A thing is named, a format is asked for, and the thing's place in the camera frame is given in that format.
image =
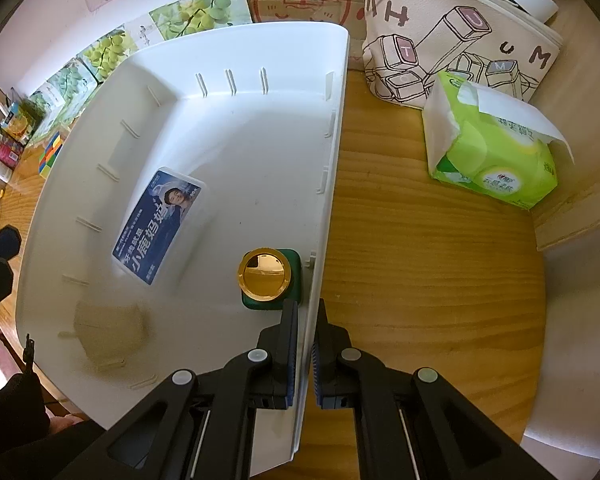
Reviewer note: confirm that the grape print cardboard box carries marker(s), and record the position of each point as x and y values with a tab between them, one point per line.
70	80
42	105
200	10
115	50

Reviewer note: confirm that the colourful puzzle cube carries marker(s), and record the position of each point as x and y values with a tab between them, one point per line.
52	155

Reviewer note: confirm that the clear box with blue label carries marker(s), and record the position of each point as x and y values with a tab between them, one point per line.
155	230

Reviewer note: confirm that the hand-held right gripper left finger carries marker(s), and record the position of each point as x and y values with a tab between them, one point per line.
290	360

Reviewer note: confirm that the green tissue pack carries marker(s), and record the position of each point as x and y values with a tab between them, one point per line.
500	150

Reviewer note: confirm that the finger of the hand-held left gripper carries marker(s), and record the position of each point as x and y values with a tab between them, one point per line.
2	241

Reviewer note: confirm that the light wooden panel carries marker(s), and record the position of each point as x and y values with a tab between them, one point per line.
580	200

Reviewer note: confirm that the beige cardboard piece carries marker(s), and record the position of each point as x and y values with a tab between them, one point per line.
110	330

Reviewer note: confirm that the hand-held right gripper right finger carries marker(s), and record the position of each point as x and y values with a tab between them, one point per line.
317	370

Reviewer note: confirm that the green bottle with gold cap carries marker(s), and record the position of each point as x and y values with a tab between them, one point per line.
262	272

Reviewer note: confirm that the pink small box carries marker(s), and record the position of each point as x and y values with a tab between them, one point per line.
7	152

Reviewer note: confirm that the brown cardboard box red print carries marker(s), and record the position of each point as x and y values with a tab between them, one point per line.
300	2

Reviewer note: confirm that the person's dark clothing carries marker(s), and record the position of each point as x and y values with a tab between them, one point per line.
20	435

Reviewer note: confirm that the white plastic bin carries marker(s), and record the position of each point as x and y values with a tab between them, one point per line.
255	160

